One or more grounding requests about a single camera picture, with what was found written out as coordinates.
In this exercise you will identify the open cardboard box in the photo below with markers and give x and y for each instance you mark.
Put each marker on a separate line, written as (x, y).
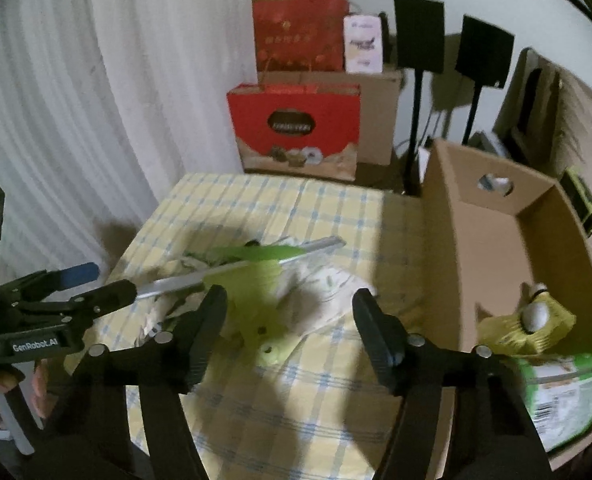
(471, 240)

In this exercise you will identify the red Collection gift bag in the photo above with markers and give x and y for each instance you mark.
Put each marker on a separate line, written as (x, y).
(296, 105)

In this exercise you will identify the black music stand left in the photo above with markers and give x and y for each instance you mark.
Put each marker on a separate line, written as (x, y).
(418, 32)

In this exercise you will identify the green silver cleaning tool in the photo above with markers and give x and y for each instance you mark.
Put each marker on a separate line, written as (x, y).
(256, 255)

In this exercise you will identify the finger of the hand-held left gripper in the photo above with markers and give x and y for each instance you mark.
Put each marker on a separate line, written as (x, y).
(108, 297)
(81, 272)

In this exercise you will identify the black music stand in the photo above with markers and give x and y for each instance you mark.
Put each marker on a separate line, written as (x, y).
(418, 32)
(483, 52)

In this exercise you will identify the yellow checked tablecloth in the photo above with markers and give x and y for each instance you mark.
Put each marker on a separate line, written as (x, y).
(286, 410)

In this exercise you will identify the yellow packet with white balls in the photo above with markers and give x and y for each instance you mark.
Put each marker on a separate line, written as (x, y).
(501, 335)

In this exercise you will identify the white pink small box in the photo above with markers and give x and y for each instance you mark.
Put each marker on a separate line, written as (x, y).
(363, 42)

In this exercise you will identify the brown textured panel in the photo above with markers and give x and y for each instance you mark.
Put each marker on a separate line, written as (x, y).
(583, 125)

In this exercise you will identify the green black object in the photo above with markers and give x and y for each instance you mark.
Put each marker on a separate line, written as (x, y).
(581, 200)

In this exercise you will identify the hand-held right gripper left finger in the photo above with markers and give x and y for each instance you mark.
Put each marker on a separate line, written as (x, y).
(205, 331)

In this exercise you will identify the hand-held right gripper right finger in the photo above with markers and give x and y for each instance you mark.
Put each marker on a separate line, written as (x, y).
(374, 331)

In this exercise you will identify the green labelled packet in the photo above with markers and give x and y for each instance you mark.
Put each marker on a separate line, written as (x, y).
(561, 390)

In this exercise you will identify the large brown cardboard box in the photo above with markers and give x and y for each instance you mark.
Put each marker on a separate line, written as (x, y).
(376, 115)

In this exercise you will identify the white curtain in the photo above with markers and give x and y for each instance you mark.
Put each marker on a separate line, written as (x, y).
(51, 85)

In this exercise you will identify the white patterned cloth bag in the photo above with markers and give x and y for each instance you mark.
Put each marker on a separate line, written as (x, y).
(326, 285)

